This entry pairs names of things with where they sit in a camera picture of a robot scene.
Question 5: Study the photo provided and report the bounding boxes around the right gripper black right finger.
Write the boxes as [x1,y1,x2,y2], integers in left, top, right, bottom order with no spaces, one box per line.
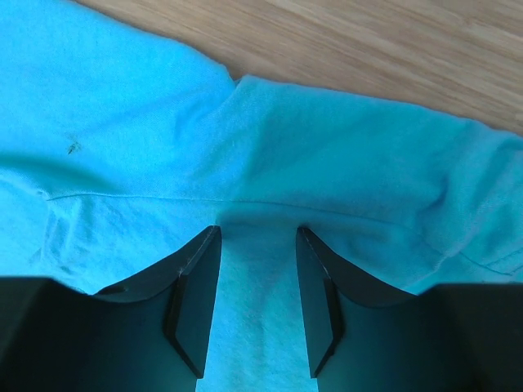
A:
[296,228,522,391]

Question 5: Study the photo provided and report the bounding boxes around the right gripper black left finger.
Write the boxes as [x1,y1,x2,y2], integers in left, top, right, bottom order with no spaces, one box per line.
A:
[1,226,221,391]

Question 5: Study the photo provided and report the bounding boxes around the blue t shirt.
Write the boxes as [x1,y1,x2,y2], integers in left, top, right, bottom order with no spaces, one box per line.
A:
[1,1,522,391]

